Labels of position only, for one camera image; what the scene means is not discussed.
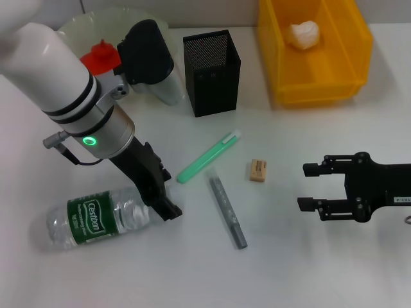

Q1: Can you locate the orange toy fruit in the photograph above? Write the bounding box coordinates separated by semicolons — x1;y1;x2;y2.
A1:
79;38;123;76

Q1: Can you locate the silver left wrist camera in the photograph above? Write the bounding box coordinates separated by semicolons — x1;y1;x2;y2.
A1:
116;19;187;107

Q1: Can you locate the black mesh pen holder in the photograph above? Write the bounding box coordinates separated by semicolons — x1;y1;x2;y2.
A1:
182;29;241;118

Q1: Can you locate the beige eraser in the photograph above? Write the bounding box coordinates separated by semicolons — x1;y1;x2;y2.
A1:
249;158;269;183

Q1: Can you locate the yellow plastic bin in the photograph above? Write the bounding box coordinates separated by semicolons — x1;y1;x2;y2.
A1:
256;0;375;108

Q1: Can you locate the left arm connector cable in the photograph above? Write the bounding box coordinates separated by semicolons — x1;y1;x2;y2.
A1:
42;132;103;167

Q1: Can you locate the clear green-label water bottle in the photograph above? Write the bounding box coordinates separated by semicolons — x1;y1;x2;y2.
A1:
46;185;176;253

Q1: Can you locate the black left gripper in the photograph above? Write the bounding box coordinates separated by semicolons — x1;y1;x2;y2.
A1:
109;134;184;223

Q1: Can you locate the translucent wavy fruit plate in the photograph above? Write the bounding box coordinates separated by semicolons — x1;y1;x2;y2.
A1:
57;9;176;55

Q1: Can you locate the white paper ball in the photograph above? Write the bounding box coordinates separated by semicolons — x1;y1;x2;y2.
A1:
286;21;322;51

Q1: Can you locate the mint green pen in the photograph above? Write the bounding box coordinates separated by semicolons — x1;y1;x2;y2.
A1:
176;129;242;184

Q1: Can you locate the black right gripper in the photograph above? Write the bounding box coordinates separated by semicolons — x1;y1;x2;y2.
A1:
297;151;411;224

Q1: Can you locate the grey pen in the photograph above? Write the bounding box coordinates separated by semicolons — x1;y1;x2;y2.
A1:
205;171;249;251

